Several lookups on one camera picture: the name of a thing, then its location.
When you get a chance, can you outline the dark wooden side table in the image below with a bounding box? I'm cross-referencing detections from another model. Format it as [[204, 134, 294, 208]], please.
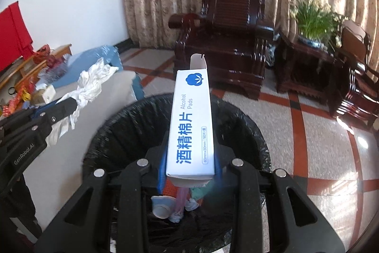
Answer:
[[274, 29, 341, 107]]

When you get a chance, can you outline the grey table cover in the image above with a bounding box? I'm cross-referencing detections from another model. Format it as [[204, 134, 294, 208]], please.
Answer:
[[18, 69, 140, 242]]

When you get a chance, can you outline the orange foam fruit net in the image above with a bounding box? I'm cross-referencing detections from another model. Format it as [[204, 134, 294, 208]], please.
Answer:
[[163, 177, 181, 197]]

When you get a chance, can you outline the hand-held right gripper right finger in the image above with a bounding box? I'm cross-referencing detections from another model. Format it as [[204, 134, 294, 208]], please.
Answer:
[[209, 134, 345, 253]]

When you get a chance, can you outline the red decorative bowl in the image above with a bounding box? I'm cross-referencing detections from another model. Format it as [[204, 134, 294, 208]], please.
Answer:
[[34, 45, 52, 59]]

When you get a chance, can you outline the pile of red snack packets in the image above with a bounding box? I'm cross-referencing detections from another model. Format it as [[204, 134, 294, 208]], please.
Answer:
[[0, 78, 37, 119]]

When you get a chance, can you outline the dark wooden chair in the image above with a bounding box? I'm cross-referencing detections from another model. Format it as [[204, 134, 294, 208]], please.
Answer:
[[329, 20, 379, 130]]

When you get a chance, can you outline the wooden television cabinet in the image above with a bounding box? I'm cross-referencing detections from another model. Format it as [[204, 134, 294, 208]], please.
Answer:
[[0, 44, 73, 93]]

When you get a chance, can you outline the blue white flower pot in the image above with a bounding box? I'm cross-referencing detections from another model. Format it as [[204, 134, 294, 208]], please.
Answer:
[[298, 34, 325, 49]]

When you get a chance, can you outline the gold white tissue box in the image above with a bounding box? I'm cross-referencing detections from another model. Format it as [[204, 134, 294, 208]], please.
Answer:
[[31, 84, 57, 105]]

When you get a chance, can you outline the red apple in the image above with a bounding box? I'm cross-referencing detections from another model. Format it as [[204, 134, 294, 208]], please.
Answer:
[[47, 56, 63, 69]]

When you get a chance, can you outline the glass fruit bowl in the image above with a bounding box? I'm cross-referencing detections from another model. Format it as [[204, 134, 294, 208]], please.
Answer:
[[40, 54, 70, 78]]

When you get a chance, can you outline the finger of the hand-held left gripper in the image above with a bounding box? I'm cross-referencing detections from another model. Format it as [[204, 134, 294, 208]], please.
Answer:
[[0, 98, 79, 153], [0, 102, 60, 127]]

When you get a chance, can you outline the dark wooden armchair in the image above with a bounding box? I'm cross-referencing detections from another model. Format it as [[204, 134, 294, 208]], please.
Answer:
[[168, 0, 275, 101]]

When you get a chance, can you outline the white blue print box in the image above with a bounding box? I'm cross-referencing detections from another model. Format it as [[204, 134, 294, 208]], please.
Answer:
[[165, 53, 216, 187]]

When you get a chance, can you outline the red cloth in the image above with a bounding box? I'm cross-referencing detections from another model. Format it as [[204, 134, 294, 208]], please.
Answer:
[[0, 2, 34, 73]]

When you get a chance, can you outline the black lined trash bin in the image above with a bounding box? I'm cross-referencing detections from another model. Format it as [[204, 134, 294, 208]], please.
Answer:
[[82, 93, 271, 253]]

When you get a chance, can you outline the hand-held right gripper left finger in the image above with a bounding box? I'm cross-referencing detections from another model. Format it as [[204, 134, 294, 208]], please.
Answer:
[[36, 134, 171, 253]]

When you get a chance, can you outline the white tissue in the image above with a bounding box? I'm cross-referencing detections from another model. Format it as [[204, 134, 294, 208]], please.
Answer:
[[46, 57, 119, 147]]

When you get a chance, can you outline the flowering narcissus plant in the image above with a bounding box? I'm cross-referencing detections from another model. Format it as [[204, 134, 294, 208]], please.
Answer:
[[289, 0, 348, 41]]

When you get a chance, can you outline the pink face mask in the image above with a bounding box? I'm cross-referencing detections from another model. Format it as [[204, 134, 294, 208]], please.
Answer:
[[170, 186, 199, 222]]

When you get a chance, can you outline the green leaf-shaped wrapper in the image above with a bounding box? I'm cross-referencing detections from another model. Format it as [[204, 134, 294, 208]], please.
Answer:
[[189, 182, 214, 200]]

